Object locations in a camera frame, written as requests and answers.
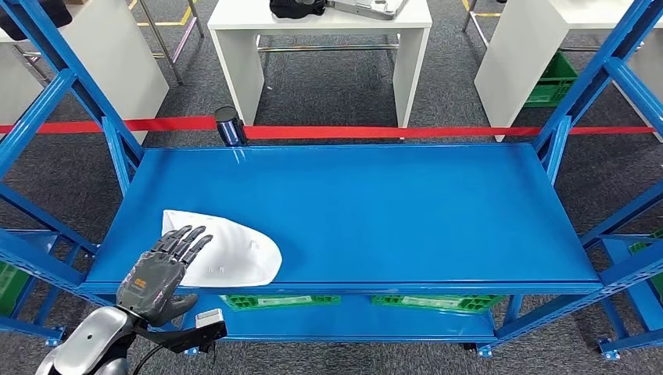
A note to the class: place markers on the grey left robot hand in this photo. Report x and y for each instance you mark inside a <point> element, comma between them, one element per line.
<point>153,282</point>

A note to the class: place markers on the white plastic shell part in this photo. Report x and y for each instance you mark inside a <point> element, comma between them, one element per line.
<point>238,253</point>

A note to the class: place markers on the white workbench table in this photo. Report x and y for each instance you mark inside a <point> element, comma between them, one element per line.
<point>238,67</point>
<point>518,67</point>
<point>119,62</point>

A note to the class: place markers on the grey metal plate part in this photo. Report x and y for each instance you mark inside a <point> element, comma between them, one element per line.
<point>368,8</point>

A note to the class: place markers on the green plastic crate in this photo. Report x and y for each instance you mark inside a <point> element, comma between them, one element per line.
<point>10,287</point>
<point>466,304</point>
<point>647,246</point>
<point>554,85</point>
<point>243,303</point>

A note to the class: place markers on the red barrier belt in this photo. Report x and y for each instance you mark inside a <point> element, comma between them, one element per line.
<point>362,132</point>

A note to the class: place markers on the yellow floor tape line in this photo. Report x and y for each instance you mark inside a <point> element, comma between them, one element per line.
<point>487,14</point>
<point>160,24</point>

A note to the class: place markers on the black fabric bag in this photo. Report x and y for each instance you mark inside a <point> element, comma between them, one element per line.
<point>54,13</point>
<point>295,8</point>

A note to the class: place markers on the chrome table crossbar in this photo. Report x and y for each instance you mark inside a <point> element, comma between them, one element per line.
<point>326,48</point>

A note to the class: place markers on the black barrier stanchion post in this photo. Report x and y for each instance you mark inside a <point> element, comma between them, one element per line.
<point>230,129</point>

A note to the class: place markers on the chrome tube frame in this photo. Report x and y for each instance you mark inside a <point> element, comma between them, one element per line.
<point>468,18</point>
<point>160,41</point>

